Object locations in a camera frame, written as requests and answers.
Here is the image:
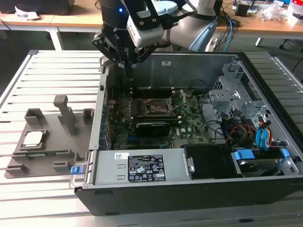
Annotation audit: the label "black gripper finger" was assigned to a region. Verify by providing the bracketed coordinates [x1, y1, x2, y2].
[129, 43, 157, 69]
[91, 32, 126, 69]

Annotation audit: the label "metal socket cover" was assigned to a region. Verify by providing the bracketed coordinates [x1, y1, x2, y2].
[168, 90, 188, 114]

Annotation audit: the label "silver CPU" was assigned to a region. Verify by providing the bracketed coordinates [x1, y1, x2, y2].
[23, 131, 46, 146]

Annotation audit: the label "CPU socket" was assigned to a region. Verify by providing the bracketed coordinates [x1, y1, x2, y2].
[144, 97, 173, 114]

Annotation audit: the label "RAM slot white clips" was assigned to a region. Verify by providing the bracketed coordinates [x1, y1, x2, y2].
[130, 87, 176, 90]
[129, 115, 182, 119]
[131, 91, 176, 95]
[129, 121, 182, 125]

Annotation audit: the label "wooden desk white legs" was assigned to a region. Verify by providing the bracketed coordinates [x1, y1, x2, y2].
[214, 13, 303, 47]
[0, 11, 103, 51]

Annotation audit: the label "pale blue teach pendant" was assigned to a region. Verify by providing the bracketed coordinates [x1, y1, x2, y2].
[189, 20, 219, 52]

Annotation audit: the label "white power strip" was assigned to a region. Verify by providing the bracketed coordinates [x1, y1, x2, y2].
[205, 37, 219, 52]

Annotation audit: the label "black graphics card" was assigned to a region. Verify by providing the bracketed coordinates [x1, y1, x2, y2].
[134, 121, 170, 138]

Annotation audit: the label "green motherboard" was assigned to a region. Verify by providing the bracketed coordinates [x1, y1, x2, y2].
[104, 87, 212, 151]

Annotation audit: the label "large black device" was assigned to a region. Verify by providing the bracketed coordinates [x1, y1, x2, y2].
[0, 0, 72, 15]

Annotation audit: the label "crumpled white paper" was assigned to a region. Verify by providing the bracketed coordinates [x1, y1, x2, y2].
[14, 6, 40, 21]

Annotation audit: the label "black computer box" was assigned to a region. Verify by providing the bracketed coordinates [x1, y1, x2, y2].
[214, 0, 223, 17]

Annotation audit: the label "silver drive cage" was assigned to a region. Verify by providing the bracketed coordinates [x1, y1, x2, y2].
[208, 75, 275, 133]

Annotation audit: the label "small black box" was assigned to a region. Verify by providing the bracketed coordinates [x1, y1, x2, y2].
[235, 3, 252, 17]

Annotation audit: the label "grey power supply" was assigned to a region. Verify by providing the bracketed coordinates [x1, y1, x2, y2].
[93, 148, 190, 187]

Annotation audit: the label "black fan shroud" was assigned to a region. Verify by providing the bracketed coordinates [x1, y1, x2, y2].
[181, 143, 244, 181]

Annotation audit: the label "green RAM stick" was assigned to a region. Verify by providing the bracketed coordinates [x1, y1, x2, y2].
[13, 150, 71, 158]

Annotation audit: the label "grey parts rack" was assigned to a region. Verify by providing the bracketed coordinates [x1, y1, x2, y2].
[4, 94, 95, 180]

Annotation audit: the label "clear plastic bags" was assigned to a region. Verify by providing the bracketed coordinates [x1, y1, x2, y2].
[258, 1, 288, 22]

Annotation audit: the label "hard disk blue carrier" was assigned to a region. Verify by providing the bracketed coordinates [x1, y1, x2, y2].
[231, 147, 291, 178]

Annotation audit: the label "black open PC case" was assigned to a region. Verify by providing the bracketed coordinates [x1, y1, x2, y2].
[68, 51, 303, 217]

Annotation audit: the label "white red box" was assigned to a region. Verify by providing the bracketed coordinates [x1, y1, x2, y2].
[287, 0, 303, 27]

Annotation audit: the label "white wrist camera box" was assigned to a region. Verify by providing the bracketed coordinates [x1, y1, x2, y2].
[126, 15, 165, 48]

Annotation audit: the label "black camera bracket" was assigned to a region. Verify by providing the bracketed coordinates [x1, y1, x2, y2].
[124, 0, 159, 31]

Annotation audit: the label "black camera cable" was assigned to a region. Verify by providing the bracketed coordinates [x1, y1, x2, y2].
[162, 10, 202, 30]

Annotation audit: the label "blue cable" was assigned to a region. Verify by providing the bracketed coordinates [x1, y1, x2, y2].
[221, 11, 235, 52]

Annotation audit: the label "red yellow black wire bundle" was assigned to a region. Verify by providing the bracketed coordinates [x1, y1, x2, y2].
[222, 111, 258, 145]

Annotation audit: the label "blue flat data wire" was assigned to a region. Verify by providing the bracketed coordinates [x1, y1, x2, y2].
[261, 124, 272, 152]
[256, 127, 265, 149]

